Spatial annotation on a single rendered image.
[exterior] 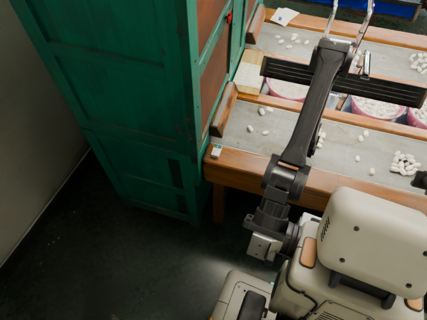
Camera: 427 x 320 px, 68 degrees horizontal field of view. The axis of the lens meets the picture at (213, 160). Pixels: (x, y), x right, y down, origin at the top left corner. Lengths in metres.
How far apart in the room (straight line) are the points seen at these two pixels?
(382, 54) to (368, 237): 1.58
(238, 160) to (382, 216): 0.84
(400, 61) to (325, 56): 1.29
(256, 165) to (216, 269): 0.82
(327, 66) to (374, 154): 0.82
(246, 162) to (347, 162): 0.46
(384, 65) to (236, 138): 0.99
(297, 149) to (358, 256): 0.28
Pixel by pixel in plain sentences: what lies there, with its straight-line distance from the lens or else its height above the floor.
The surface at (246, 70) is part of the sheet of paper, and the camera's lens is 1.76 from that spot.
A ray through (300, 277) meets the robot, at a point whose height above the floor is 1.24.
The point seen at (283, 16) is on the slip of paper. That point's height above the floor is 0.77.
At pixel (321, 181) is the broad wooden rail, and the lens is 1.42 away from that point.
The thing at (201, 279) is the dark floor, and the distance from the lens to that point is 1.99.
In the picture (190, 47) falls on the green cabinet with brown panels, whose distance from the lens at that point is 0.91.
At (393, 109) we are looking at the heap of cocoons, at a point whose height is 0.74.
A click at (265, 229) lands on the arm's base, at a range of 0.79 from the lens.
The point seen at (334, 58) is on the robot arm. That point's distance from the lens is 0.88.
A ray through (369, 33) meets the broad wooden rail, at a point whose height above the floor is 0.76.
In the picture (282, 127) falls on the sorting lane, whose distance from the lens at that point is 1.57.
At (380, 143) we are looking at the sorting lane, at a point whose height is 0.74.
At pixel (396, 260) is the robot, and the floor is 1.35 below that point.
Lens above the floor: 1.94
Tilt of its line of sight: 57 degrees down
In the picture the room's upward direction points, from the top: straight up
